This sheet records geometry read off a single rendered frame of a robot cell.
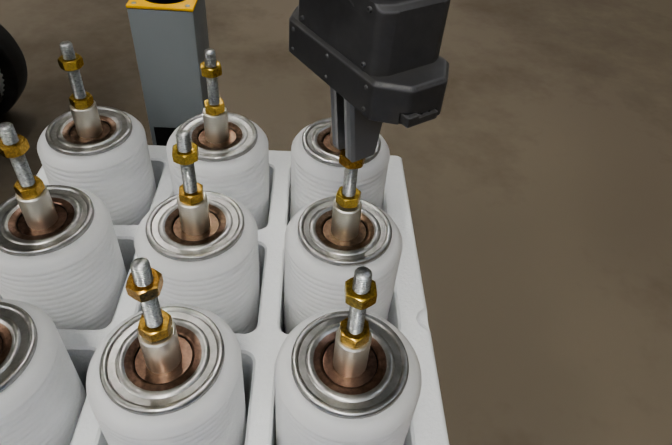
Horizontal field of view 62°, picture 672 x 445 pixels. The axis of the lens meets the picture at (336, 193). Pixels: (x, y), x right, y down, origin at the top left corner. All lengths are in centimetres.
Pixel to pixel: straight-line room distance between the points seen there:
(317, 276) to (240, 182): 14
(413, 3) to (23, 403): 32
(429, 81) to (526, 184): 66
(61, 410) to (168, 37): 39
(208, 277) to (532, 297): 48
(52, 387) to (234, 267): 14
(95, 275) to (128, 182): 11
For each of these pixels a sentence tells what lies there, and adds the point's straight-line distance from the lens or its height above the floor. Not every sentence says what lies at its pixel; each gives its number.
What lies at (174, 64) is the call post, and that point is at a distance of 67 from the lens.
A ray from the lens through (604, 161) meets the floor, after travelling 107.
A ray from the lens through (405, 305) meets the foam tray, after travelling 50.
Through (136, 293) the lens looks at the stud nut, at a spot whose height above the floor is 33.
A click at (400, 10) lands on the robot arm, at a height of 45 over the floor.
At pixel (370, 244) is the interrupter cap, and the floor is 25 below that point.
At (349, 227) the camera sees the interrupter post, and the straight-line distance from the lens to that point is 43.
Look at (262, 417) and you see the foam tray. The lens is 43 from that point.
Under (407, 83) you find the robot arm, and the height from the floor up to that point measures 42.
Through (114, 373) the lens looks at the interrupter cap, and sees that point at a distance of 38.
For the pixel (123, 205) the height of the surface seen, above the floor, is 19.
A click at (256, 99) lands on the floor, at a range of 106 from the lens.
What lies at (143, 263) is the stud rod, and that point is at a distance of 31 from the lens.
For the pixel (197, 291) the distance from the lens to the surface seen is 44.
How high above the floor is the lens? 57
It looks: 42 degrees down
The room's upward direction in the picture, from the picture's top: 5 degrees clockwise
